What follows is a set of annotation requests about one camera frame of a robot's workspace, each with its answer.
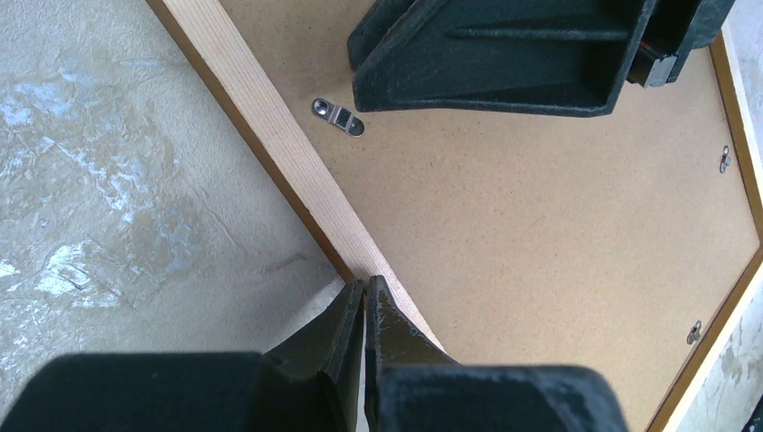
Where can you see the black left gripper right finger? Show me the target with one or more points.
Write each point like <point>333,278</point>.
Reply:
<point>412,385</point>

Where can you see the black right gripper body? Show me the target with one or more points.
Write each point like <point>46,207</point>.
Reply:
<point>675,29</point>

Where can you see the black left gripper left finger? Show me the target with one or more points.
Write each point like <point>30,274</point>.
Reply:
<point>307,383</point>

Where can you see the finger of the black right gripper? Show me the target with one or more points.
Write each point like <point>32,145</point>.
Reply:
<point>551,57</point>
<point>375,24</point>

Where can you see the light wooden picture frame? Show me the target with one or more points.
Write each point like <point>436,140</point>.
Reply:
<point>286,149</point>

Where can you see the metal turn clip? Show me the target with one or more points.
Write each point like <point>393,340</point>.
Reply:
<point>695,333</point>
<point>725,160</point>
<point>338,116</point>

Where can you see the metal turn clip right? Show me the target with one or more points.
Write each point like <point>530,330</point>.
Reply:
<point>725,160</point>

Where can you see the metal turn clip lower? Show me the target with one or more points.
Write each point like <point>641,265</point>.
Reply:
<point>695,333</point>

